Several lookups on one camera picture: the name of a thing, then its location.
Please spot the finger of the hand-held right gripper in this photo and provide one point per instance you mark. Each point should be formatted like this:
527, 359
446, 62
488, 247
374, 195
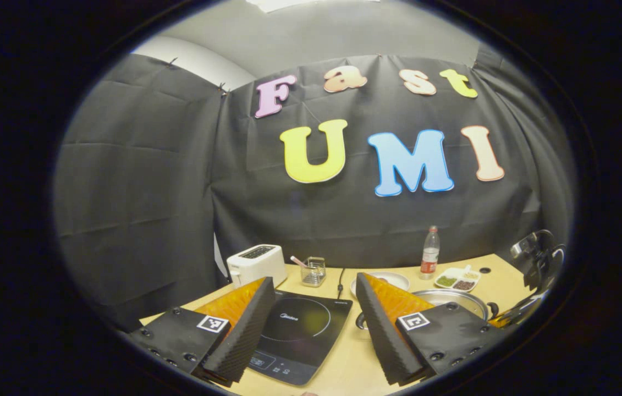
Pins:
519, 309

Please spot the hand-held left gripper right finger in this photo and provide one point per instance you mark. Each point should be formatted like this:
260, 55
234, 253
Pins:
385, 335

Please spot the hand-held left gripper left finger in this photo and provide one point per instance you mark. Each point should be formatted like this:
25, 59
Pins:
239, 335

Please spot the black induction cooktop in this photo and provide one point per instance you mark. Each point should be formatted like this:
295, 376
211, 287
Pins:
300, 335

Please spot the stainless steel pot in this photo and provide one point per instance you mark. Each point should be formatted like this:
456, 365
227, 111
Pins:
453, 300

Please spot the white round plate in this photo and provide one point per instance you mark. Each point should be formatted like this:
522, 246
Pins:
393, 279

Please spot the white divided dish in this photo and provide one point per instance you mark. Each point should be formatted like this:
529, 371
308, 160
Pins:
456, 279

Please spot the white toaster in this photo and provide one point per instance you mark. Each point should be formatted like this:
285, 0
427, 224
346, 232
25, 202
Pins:
256, 264

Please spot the clear plastic water bottle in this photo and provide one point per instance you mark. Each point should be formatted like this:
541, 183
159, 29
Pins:
429, 256

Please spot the clear utensil holder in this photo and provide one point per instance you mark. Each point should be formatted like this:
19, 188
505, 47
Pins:
315, 273

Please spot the black backdrop cloth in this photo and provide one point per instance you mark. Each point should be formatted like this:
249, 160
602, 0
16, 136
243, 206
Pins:
343, 220

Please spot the ceiling light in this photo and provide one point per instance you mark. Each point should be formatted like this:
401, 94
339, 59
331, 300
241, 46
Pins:
310, 3

